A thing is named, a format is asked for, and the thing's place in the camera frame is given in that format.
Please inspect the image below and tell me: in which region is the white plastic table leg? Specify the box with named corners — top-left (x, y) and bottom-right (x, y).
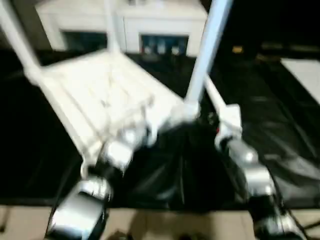
top-left (184, 0), bottom-right (235, 104)
top-left (0, 0), bottom-right (43, 76)
top-left (203, 76), bottom-right (229, 119)
top-left (104, 0), bottom-right (123, 55)

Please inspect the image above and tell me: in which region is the white plastic table top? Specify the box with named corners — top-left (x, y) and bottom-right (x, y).
top-left (23, 49), bottom-right (201, 176)

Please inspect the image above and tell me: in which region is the black mat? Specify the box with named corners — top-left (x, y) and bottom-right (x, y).
top-left (0, 42), bottom-right (320, 211)

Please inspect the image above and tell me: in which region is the white sheet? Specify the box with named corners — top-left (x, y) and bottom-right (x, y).
top-left (279, 57), bottom-right (320, 104)

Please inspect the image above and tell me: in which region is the white cabinet with glass doors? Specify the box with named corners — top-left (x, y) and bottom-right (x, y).
top-left (34, 0), bottom-right (209, 55)

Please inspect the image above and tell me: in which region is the black right robot foot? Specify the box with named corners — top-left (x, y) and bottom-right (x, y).
top-left (179, 233), bottom-right (201, 240)

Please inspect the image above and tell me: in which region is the black metal stand foot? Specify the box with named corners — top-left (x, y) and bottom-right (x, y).
top-left (301, 221), bottom-right (320, 232)
top-left (0, 207), bottom-right (11, 232)

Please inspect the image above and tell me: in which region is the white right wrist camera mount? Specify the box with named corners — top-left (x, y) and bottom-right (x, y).
top-left (216, 103), bottom-right (243, 149)

